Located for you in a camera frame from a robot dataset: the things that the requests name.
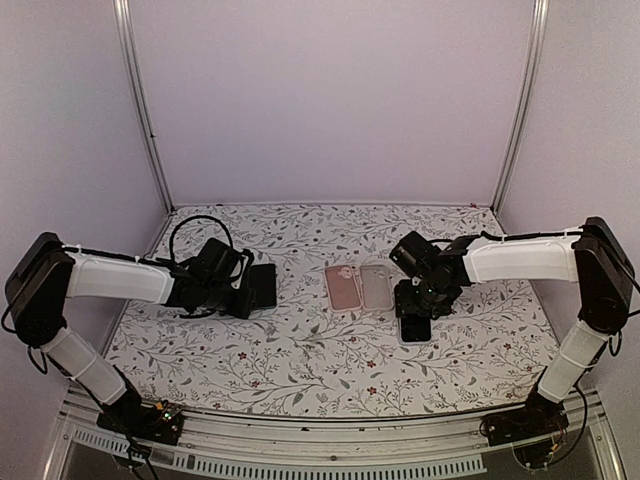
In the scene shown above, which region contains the right aluminium frame post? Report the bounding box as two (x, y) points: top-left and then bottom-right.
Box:
(490, 0), (549, 217)

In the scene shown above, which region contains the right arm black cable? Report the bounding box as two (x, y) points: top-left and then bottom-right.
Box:
(479, 227), (586, 244)

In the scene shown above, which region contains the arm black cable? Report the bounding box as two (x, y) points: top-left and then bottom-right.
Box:
(479, 227), (586, 244)
(168, 214), (234, 266)

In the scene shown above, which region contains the floral patterned table mat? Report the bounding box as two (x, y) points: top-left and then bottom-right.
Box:
(107, 205), (557, 418)

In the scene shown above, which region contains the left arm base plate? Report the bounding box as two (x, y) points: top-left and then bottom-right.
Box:
(97, 404), (184, 446)

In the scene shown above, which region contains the clear white phone case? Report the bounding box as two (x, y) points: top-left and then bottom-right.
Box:
(359, 264), (393, 311)

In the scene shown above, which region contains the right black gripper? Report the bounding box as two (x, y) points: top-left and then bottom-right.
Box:
(395, 277), (453, 318)

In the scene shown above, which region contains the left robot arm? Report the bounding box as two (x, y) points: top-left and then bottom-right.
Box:
(2, 232), (254, 434)

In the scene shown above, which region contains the aluminium frame post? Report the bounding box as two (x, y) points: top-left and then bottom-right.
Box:
(490, 0), (549, 217)
(112, 0), (175, 214)

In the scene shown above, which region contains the black phone teal edge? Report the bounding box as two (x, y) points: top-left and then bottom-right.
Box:
(249, 264), (277, 310)

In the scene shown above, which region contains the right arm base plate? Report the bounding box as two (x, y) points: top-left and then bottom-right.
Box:
(479, 404), (569, 446)

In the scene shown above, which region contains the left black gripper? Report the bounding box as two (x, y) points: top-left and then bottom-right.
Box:
(202, 280), (257, 319)

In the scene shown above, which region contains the pink phone case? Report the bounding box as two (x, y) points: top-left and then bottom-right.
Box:
(324, 265), (362, 312)

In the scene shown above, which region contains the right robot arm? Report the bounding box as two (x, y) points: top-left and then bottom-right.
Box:
(389, 217), (639, 436)

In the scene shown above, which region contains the front aluminium rail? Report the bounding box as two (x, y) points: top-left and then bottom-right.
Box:
(54, 387), (609, 464)

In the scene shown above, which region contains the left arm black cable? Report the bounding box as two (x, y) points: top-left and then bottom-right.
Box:
(168, 214), (234, 266)

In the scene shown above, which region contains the left aluminium frame post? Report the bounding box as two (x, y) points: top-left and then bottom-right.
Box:
(112, 0), (175, 214)

